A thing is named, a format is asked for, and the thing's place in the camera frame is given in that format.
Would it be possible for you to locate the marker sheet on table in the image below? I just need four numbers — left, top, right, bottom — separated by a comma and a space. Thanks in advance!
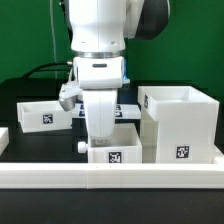
72, 103, 141, 119

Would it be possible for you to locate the black cable on table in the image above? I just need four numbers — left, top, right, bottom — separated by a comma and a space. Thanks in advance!
21, 61, 72, 79

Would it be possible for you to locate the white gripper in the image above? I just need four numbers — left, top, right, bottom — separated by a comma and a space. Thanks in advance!
73, 56, 124, 140

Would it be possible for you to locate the white fence rail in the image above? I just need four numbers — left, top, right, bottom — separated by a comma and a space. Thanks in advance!
0, 127, 9, 155
0, 163, 224, 189

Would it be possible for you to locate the white drawer box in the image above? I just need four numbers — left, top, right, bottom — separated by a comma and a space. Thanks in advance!
78, 123, 142, 163
17, 101, 72, 133

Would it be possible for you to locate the white rear drawer box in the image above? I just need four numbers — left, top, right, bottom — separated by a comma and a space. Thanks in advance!
17, 101, 72, 133

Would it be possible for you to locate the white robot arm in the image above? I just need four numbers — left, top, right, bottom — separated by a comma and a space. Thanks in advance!
59, 0, 170, 141

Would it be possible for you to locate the white left fence rail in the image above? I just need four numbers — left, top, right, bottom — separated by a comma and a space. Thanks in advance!
0, 127, 9, 155

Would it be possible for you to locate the white hanging cable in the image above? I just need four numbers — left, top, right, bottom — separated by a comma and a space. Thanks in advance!
49, 0, 58, 80

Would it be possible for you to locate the white front fence rail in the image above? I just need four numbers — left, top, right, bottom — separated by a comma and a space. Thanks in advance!
0, 163, 224, 189

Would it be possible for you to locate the white drawer cabinet frame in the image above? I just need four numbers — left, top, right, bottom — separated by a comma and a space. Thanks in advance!
138, 86, 219, 164

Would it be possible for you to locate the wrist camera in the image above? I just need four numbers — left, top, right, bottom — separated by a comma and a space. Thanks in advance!
59, 81, 82, 111

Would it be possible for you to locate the white front drawer box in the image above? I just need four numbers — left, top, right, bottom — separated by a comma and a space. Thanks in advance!
78, 123, 142, 163

